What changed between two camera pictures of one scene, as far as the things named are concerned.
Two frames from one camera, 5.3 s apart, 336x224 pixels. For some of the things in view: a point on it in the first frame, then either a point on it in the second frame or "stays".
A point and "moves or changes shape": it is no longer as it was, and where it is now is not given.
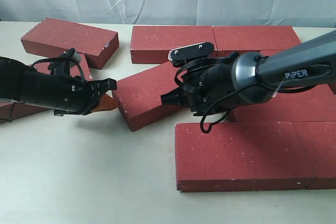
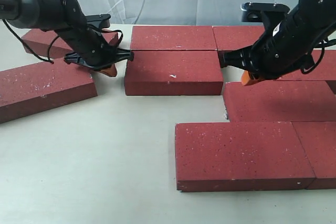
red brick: (319, 139) stays
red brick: (240, 156) stays
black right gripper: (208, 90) → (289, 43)
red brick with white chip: (138, 96) moves or changes shape
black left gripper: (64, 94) → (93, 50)
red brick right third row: (315, 103) stays
